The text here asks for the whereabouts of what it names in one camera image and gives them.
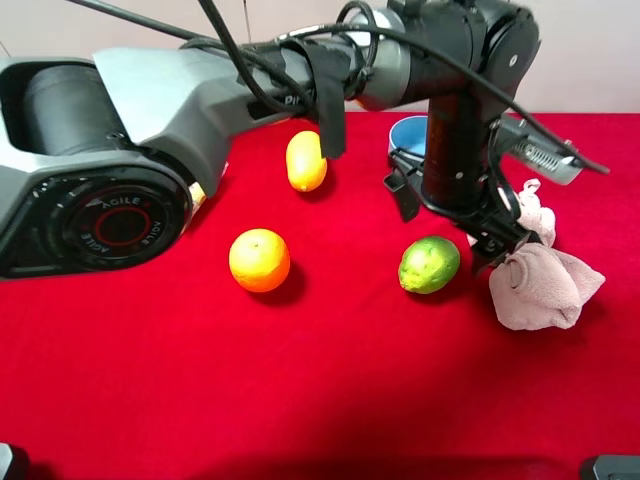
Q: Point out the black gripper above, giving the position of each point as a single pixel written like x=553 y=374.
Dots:
x=462 y=179

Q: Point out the green lime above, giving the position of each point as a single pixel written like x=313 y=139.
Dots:
x=428 y=265

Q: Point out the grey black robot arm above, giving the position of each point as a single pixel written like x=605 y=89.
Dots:
x=104 y=162

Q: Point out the blue bowl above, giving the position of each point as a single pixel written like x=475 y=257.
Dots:
x=410 y=135

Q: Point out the pink towel with black band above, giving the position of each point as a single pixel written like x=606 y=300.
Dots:
x=538 y=286

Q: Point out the yellow mango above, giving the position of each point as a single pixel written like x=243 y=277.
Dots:
x=305 y=165

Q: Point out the orange fruit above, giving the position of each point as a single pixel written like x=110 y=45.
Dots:
x=259 y=260

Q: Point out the red table cloth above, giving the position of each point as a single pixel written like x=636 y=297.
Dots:
x=172 y=370

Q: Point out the clear snack packet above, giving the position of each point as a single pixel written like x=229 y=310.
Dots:
x=207 y=179

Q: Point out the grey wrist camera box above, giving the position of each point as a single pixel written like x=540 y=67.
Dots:
x=518 y=139

